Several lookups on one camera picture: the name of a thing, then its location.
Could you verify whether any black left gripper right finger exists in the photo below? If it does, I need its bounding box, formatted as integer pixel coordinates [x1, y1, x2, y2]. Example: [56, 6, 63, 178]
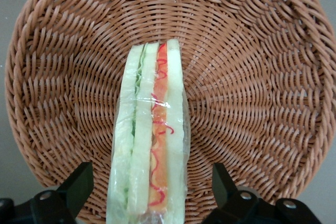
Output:
[203, 162, 320, 224]

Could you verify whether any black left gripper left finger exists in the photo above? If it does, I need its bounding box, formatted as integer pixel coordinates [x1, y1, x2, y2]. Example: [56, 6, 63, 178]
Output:
[0, 161, 95, 224]

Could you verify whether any triangle sandwich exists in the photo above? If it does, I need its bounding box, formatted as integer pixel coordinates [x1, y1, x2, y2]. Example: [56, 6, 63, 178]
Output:
[106, 39, 190, 224]

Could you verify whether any round brown wicker basket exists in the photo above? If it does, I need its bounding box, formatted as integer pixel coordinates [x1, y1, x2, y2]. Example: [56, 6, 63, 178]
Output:
[4, 0, 336, 224]

